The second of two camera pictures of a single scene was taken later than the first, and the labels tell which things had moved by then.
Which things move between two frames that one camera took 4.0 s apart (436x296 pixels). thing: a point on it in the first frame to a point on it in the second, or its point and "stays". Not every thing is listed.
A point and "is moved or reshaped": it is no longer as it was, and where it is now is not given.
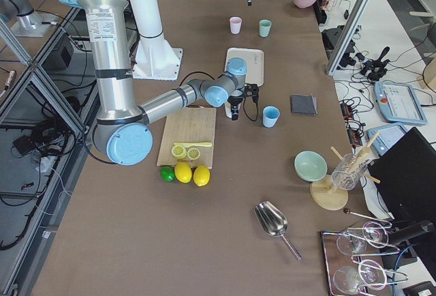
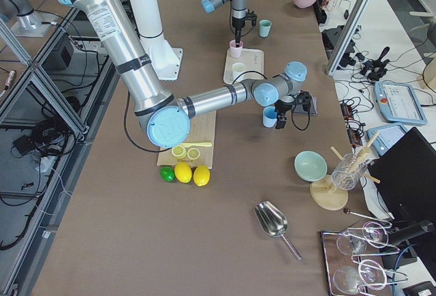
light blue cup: [270, 114] stays
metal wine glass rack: [347, 276] stays
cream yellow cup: [228, 108] is moved or reshaped
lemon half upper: [179, 152] stays
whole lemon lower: [201, 175] stays
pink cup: [235, 24] is moved or reshaped
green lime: [167, 174] stays
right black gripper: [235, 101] to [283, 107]
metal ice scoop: [274, 222] stays
